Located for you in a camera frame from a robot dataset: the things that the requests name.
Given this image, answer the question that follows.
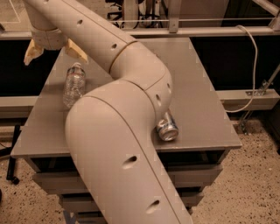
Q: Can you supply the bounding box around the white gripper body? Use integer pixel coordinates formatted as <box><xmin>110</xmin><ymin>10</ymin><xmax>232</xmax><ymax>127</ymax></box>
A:
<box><xmin>31</xmin><ymin>27</ymin><xmax>68</xmax><ymax>50</ymax></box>

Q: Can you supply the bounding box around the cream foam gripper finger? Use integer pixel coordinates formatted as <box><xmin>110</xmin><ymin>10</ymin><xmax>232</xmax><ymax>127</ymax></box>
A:
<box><xmin>65</xmin><ymin>38</ymin><xmax>88</xmax><ymax>63</ymax></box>
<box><xmin>24</xmin><ymin>39</ymin><xmax>44</xmax><ymax>66</ymax></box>

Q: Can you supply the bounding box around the clear plastic water bottle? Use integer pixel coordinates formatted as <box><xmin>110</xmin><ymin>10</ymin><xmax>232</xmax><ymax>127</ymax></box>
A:
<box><xmin>63</xmin><ymin>62</ymin><xmax>86</xmax><ymax>108</ymax></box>

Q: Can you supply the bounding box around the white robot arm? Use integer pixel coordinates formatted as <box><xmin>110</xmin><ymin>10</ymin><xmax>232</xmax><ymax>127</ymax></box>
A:
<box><xmin>24</xmin><ymin>0</ymin><xmax>193</xmax><ymax>224</ymax></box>

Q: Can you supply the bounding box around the grey metal railing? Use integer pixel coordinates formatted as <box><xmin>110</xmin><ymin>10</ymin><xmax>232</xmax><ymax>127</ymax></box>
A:
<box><xmin>0</xmin><ymin>0</ymin><xmax>279</xmax><ymax>42</ymax></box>

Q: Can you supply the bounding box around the black stand leg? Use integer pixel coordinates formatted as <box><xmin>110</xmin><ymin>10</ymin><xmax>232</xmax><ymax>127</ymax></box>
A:
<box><xmin>6</xmin><ymin>124</ymin><xmax>22</xmax><ymax>186</ymax></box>

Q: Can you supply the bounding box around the blue silver energy drink can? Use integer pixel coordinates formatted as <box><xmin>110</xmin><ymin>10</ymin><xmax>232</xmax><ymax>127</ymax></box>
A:
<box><xmin>156</xmin><ymin>110</ymin><xmax>179</xmax><ymax>142</ymax></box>

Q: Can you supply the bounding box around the middle grey drawer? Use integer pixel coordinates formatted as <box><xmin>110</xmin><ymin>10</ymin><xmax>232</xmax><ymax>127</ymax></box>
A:
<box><xmin>59</xmin><ymin>192</ymin><xmax>204</xmax><ymax>213</ymax></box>

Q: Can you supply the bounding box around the grey drawer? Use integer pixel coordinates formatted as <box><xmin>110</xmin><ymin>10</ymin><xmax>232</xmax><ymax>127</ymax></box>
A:
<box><xmin>32</xmin><ymin>164</ymin><xmax>222</xmax><ymax>194</ymax></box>
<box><xmin>59</xmin><ymin>192</ymin><xmax>204</xmax><ymax>213</ymax></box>
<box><xmin>77</xmin><ymin>208</ymin><xmax>193</xmax><ymax>224</ymax></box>

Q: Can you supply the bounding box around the grey drawer cabinet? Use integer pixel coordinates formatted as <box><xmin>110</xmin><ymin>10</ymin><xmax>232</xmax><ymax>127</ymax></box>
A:
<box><xmin>10</xmin><ymin>37</ymin><xmax>242</xmax><ymax>224</ymax></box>

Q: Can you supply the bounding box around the bottom grey drawer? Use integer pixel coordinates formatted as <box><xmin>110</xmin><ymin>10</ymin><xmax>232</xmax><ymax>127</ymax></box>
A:
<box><xmin>77</xmin><ymin>208</ymin><xmax>193</xmax><ymax>224</ymax></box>

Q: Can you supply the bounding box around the top grey drawer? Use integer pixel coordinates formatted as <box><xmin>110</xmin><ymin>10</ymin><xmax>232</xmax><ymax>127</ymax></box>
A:
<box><xmin>32</xmin><ymin>164</ymin><xmax>222</xmax><ymax>194</ymax></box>

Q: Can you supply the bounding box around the white cable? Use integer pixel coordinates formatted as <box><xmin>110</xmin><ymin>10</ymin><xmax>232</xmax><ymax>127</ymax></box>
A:
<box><xmin>225</xmin><ymin>24</ymin><xmax>259</xmax><ymax>114</ymax></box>

